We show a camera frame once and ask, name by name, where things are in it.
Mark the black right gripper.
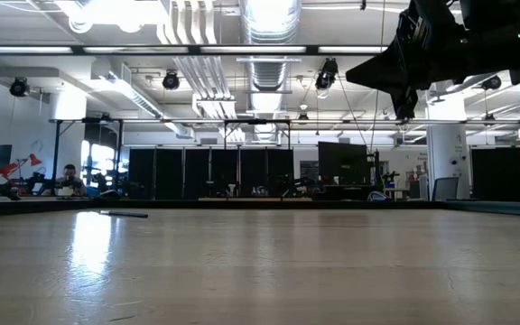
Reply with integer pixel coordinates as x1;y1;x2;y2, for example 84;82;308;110
346;0;516;121

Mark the thin black makeup brush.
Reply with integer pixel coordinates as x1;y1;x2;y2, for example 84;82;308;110
98;209;150;219

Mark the black hanging spot lamp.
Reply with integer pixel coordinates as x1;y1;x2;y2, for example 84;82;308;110
314;57;339;91

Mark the white round column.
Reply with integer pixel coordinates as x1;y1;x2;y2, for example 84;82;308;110
425;92;472;200

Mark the black ceiling spot lamp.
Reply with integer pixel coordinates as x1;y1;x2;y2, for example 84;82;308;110
161;70;181;91
8;77;31;98
481;74;504;91

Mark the black computer monitor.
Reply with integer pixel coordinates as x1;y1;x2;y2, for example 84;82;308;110
317;141;370;186

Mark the grey office chair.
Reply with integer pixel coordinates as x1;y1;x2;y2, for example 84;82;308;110
431;176;460;201

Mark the dark notice board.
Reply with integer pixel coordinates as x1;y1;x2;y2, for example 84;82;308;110
299;161;320;186

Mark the black partition panel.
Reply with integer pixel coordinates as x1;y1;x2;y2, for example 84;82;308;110
183;148;210;200
155;148;183;200
240;148;268;200
127;148;156;200
470;146;520;202
210;148;239;200
267;148;295;200

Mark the white ceiling pipe bundle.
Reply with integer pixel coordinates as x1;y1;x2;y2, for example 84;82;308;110
158;0;239;119

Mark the black overhead crossbar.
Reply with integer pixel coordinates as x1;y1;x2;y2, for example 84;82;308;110
0;43;390;57

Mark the person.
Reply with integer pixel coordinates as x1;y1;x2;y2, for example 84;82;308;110
54;163;88;198

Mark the red desk lamp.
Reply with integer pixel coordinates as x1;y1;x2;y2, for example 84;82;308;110
0;153;43;181

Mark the silver ceiling ventilation duct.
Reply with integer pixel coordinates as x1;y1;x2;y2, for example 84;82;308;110
238;0;302;142

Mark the white rectangular air duct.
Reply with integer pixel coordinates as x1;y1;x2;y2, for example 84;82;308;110
88;60;194;139

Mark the black aluminium table frame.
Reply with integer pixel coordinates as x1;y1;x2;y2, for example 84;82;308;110
0;197;520;218

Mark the black metal stand frame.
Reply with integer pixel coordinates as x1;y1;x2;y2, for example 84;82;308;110
51;117;125;200

